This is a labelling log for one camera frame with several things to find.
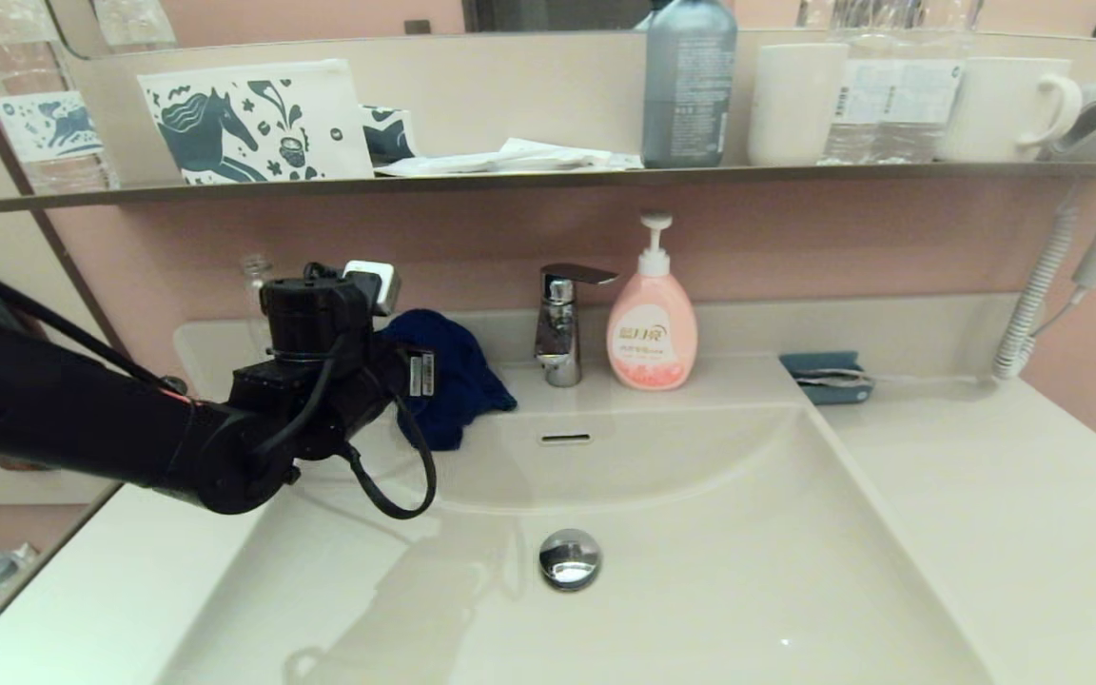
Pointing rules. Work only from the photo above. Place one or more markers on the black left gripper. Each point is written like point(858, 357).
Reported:
point(396, 376)

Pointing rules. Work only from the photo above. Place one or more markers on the blue terry cleaning cloth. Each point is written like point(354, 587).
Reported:
point(458, 376)

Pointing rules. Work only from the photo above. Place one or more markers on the chrome faucet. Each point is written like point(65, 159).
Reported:
point(557, 333)

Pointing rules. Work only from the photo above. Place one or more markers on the white ceramic sink basin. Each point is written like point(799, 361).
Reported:
point(748, 571)

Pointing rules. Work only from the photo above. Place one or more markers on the slim clear plastic water bottle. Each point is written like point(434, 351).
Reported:
point(256, 271)

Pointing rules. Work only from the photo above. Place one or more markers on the small horse print pouch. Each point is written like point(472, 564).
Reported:
point(389, 135)

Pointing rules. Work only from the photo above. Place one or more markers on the white paper packets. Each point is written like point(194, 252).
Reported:
point(519, 157)

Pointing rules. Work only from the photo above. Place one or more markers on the chrome drain stopper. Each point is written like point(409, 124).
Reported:
point(569, 559)

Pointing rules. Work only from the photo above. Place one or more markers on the pink soap pump bottle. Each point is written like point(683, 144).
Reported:
point(651, 333)

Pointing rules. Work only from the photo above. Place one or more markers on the large horse print pouch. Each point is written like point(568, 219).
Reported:
point(248, 122)

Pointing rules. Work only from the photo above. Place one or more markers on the grey plastic bottle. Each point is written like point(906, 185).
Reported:
point(691, 95)

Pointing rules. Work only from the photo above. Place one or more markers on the blue plastic holder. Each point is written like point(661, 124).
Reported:
point(819, 363)

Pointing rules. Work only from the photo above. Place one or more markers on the clear bottle horse print label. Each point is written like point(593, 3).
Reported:
point(39, 124)

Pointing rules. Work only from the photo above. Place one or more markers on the small bottle grey cap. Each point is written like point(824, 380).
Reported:
point(2, 571)

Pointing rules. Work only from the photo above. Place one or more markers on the silver metal clip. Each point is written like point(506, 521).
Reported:
point(835, 378)

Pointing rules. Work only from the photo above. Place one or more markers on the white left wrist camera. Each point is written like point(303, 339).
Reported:
point(375, 283)

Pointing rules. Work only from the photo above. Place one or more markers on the metal wall shelf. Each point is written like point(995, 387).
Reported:
point(548, 178)

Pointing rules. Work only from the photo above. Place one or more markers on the wall mirror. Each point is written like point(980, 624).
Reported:
point(320, 19)

